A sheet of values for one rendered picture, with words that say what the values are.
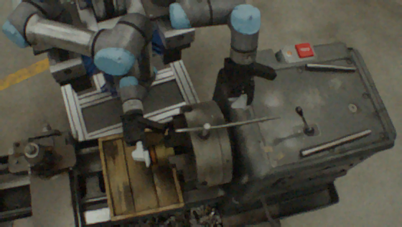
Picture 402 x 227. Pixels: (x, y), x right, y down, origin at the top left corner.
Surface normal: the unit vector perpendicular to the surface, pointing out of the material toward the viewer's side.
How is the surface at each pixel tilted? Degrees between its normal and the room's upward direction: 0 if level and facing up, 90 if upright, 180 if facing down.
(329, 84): 0
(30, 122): 0
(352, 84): 0
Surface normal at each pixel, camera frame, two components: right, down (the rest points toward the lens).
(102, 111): 0.07, -0.41
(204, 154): 0.18, 0.11
